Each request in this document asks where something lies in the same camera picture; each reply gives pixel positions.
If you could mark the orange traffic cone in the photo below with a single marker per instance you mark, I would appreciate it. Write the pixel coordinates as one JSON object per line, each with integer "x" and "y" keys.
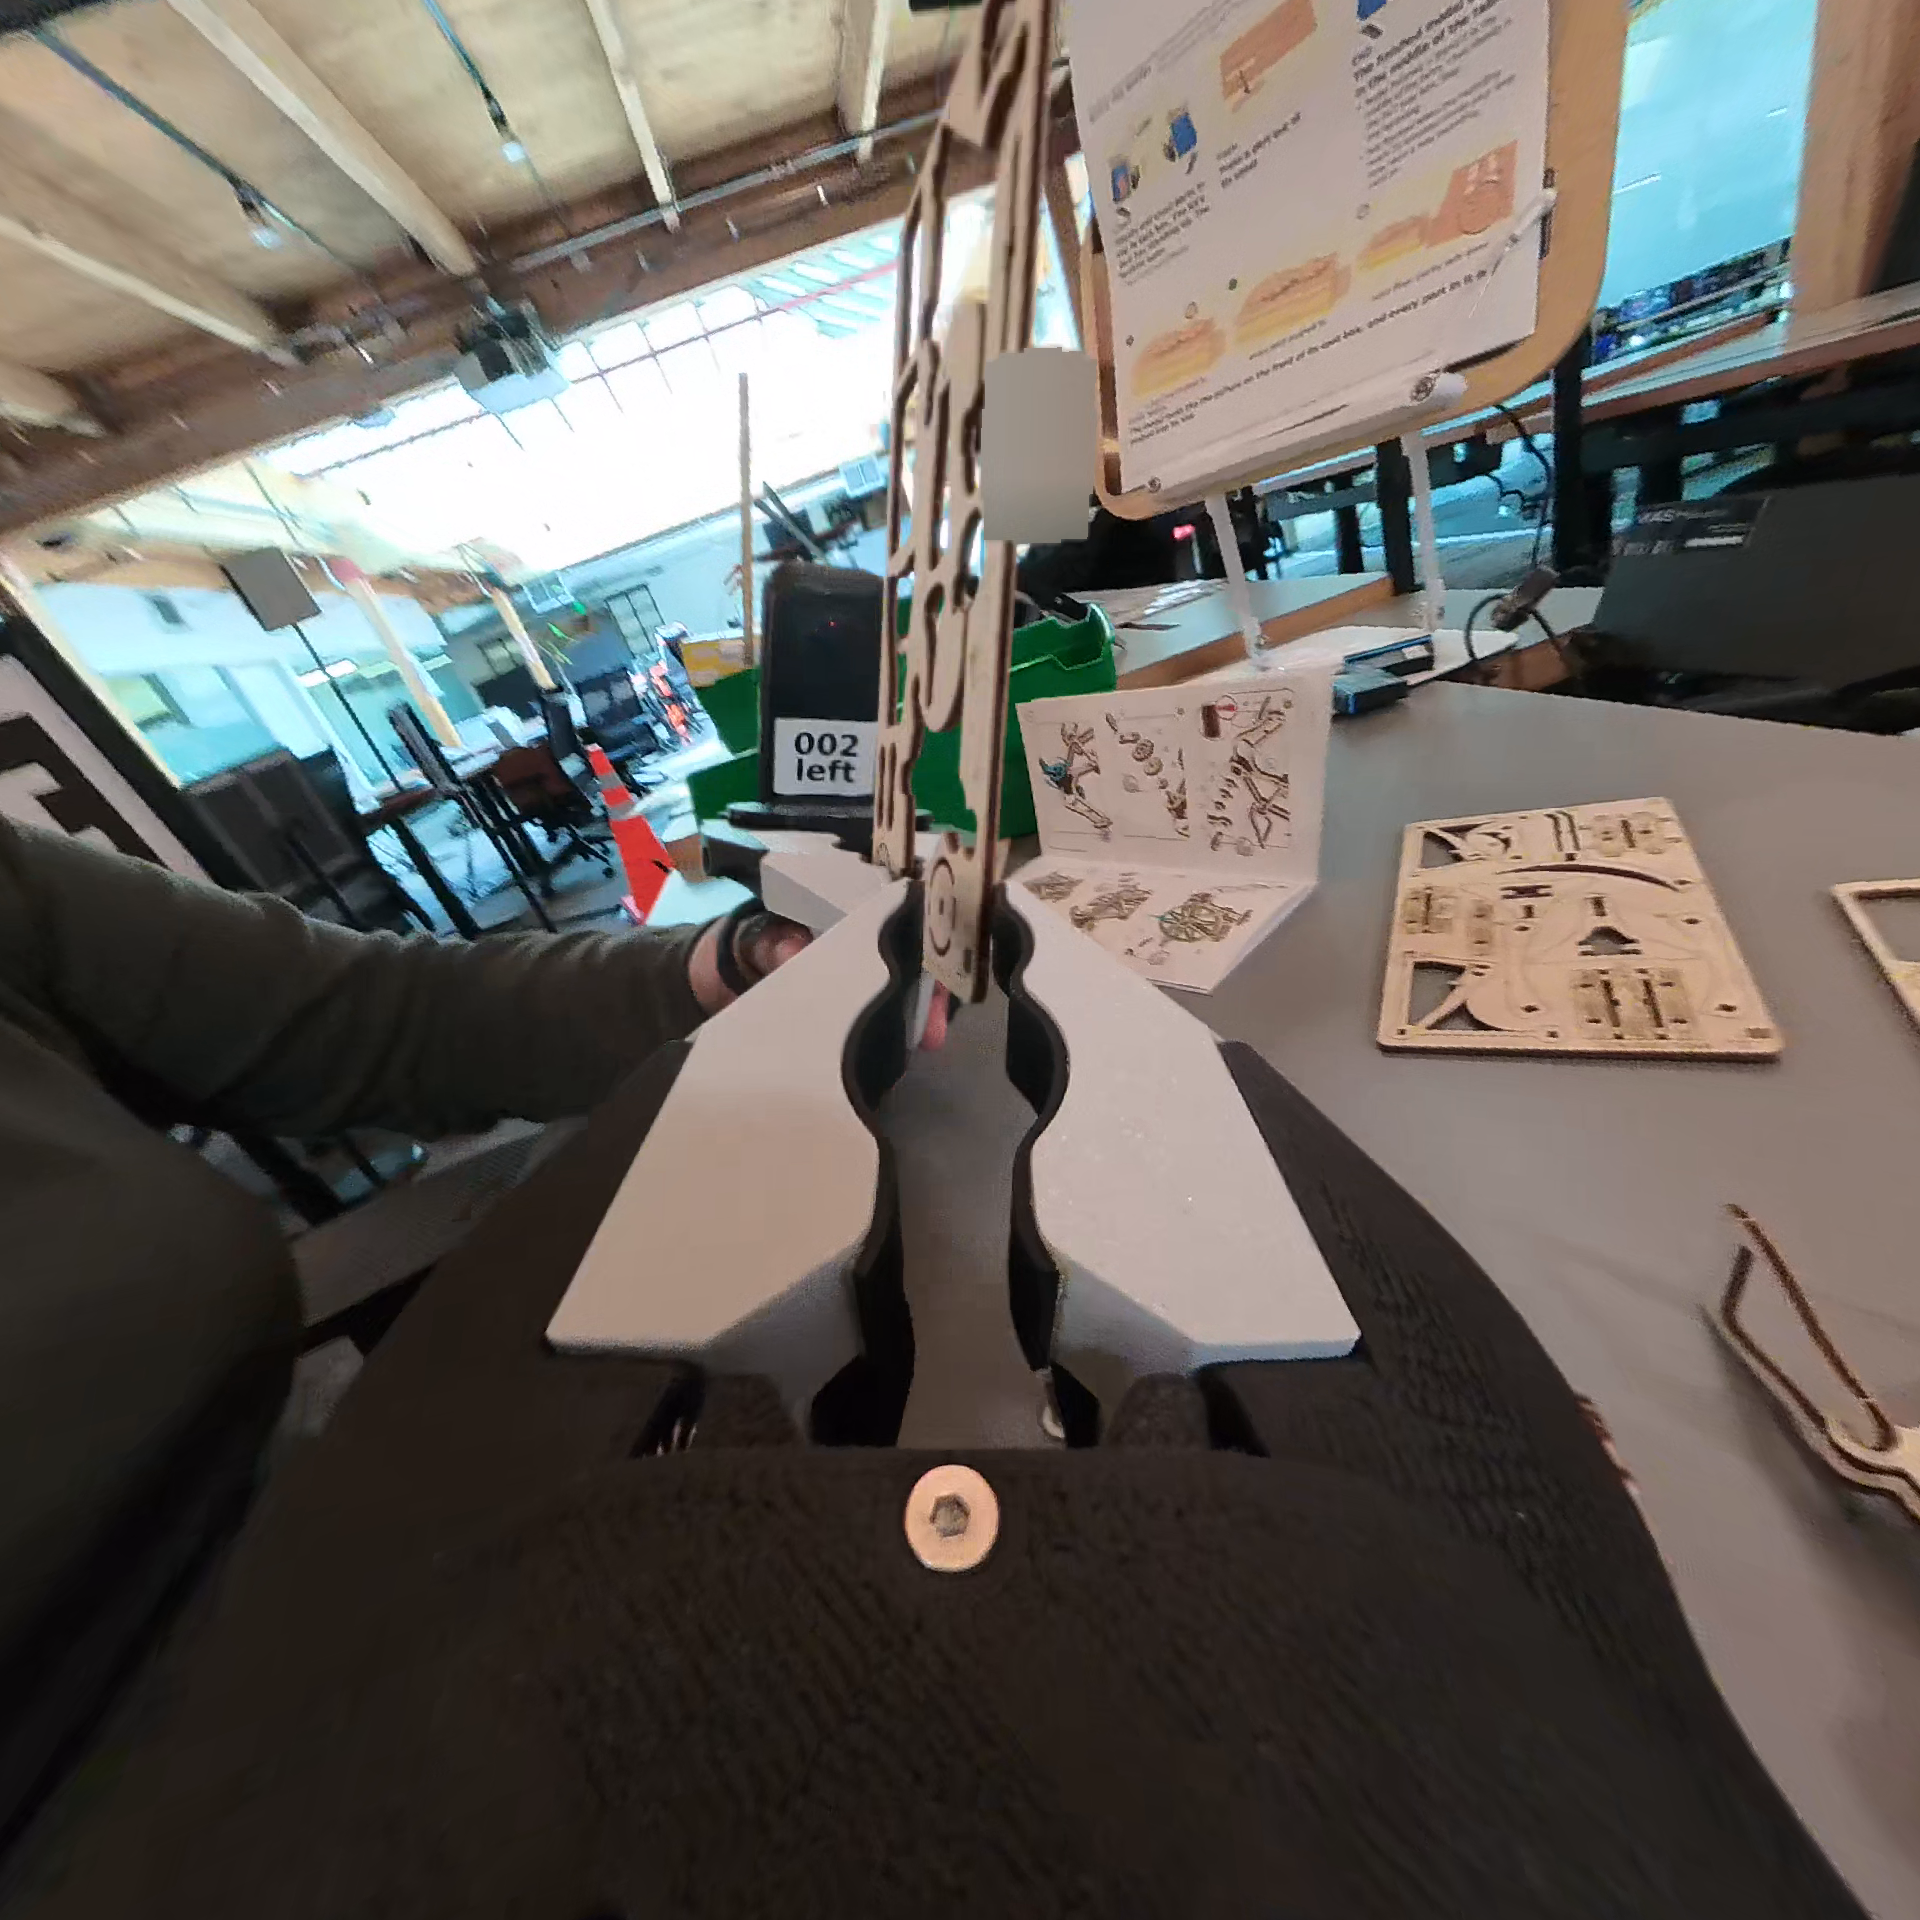
{"x": 638, "y": 855}

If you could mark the blue device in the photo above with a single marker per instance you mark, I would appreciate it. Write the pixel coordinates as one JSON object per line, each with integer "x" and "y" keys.
{"x": 1382, "y": 681}

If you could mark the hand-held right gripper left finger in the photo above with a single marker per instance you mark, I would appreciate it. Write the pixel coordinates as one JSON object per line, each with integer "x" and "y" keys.
{"x": 722, "y": 1184}

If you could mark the wooden sheet frame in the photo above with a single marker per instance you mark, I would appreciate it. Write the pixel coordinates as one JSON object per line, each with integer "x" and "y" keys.
{"x": 1894, "y": 961}

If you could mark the instruction sheet on cork board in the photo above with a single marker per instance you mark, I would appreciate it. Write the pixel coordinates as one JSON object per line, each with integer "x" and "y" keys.
{"x": 1589, "y": 224}

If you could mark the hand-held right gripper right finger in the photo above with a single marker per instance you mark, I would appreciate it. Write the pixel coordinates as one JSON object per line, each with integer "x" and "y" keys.
{"x": 1184, "y": 1184}

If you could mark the ceiling mounted unit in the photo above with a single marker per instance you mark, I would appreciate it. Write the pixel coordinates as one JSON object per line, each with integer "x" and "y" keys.
{"x": 510, "y": 360}

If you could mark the printed instruction sheet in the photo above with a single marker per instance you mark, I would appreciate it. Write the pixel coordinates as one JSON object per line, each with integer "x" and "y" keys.
{"x": 1307, "y": 224}

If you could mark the large wooden parts sheet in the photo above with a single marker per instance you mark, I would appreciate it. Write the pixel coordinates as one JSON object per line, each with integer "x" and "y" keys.
{"x": 1516, "y": 1021}

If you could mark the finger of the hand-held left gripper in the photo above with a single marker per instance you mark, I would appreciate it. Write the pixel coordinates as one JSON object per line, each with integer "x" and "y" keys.
{"x": 840, "y": 896}

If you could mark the green plastic bin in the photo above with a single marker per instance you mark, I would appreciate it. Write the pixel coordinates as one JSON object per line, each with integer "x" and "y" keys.
{"x": 1084, "y": 669}

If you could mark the person's left hand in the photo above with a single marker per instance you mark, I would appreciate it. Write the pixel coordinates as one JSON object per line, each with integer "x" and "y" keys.
{"x": 787, "y": 943}

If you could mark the hanging dark monitor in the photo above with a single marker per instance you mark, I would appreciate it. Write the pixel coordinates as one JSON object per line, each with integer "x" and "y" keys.
{"x": 274, "y": 588}

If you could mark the small wooden parts sheet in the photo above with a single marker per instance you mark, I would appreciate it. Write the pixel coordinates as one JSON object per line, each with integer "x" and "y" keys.
{"x": 968, "y": 961}

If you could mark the black laptop case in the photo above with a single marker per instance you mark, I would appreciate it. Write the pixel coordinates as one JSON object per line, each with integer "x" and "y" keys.
{"x": 1757, "y": 599}

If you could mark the person's left arm, dark sleeve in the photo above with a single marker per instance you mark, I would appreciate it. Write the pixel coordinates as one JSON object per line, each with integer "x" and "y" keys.
{"x": 120, "y": 1350}

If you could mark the partly assembled wooden model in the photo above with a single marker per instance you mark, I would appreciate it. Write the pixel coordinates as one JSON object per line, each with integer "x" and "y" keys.
{"x": 1876, "y": 1463}

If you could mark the folded instruction booklet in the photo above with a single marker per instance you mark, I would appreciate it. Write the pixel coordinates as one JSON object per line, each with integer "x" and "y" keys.
{"x": 1184, "y": 840}

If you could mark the person's left forearm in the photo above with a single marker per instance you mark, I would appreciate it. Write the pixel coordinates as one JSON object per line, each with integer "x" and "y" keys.
{"x": 375, "y": 990}

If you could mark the black and white sign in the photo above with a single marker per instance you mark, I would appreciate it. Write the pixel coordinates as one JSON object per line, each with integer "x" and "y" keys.
{"x": 61, "y": 750}

